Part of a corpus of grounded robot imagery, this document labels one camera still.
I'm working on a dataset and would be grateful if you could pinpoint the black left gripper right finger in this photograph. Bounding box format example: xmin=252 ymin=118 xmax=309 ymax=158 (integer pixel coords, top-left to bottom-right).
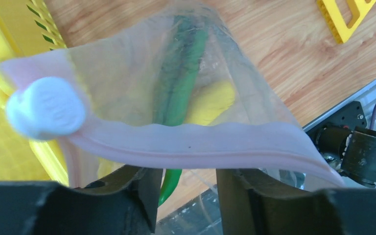
xmin=216 ymin=169 xmax=376 ymax=235

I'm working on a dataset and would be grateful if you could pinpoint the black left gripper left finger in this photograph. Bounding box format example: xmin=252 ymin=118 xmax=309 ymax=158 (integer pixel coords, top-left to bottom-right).
xmin=0 ymin=165 xmax=163 ymax=235

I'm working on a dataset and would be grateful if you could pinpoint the yellow squash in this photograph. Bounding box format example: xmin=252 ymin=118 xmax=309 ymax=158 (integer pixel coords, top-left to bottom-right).
xmin=185 ymin=81 xmax=235 ymax=126

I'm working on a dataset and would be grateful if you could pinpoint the clear zip top bag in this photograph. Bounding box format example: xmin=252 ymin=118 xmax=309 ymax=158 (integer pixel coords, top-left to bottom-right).
xmin=0 ymin=1 xmax=344 ymax=191

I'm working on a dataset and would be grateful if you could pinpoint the dark green cucumber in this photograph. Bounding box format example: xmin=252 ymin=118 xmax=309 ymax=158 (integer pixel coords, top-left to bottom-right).
xmin=152 ymin=15 xmax=208 ymax=126

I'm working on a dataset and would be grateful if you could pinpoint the yellow plastic basket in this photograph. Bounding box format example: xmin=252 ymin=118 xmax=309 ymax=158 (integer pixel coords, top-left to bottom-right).
xmin=0 ymin=0 xmax=70 ymax=187

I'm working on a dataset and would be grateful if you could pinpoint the green bean pod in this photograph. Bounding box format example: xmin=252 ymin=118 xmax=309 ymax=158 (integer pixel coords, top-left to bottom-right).
xmin=158 ymin=169 xmax=182 ymax=206

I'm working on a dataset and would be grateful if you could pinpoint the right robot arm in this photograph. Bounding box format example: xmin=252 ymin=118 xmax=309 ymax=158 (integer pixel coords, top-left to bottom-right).
xmin=305 ymin=101 xmax=376 ymax=188

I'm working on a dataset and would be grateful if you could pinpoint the orange plastic handle piece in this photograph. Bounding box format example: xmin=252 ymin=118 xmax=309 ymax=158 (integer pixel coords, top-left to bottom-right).
xmin=316 ymin=0 xmax=376 ymax=45

